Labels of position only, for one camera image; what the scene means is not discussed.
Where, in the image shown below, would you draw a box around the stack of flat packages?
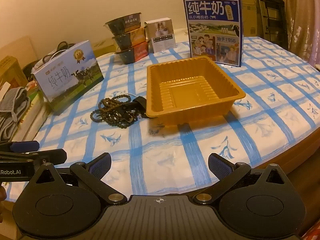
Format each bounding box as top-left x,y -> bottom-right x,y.
14,80 -> 52,140

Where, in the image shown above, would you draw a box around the light blue milk carton box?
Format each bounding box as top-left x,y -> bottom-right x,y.
31,40 -> 104,112

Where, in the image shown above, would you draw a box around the grey folded cloth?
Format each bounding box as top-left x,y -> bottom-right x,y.
0,86 -> 31,140

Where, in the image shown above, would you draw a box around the black bowl orange label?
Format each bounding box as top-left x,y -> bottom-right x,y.
112,26 -> 147,49

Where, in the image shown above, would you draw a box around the pile of dark bead bracelets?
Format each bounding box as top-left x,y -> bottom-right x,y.
90,94 -> 140,130

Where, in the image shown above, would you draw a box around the black folding ladder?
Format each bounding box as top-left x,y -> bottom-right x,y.
255,0 -> 288,50

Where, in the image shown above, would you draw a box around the black strap watch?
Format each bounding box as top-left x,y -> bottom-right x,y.
129,96 -> 146,119

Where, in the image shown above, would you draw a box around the black looped cords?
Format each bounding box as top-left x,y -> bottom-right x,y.
43,41 -> 75,63

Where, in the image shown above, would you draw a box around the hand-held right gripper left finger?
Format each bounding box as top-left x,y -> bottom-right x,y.
31,152 -> 125,205

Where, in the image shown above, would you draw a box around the dark blue milk carton box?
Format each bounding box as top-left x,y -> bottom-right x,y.
183,0 -> 243,67

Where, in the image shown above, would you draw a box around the low cardboard box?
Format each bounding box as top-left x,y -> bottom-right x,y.
92,39 -> 115,57

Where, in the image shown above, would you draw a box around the brown box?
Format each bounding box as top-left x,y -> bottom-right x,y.
0,56 -> 28,90

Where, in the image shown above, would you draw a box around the large cardboard box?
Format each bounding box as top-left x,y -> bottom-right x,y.
192,0 -> 260,38

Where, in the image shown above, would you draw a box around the small white printed box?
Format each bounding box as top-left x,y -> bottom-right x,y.
144,17 -> 177,53

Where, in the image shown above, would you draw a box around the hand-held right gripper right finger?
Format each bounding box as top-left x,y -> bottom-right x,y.
195,153 -> 288,204

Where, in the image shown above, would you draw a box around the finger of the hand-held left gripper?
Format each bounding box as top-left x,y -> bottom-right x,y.
0,149 -> 67,167
0,141 -> 40,153

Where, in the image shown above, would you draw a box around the yellow plastic tray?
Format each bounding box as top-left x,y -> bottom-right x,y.
146,56 -> 247,125

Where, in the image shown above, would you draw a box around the pink patterned curtain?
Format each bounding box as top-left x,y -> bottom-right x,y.
280,0 -> 320,68

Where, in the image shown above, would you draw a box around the black bowl gold label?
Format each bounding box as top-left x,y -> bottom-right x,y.
104,12 -> 142,34

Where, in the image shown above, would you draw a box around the person's left hand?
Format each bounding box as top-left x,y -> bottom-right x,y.
0,185 -> 7,223

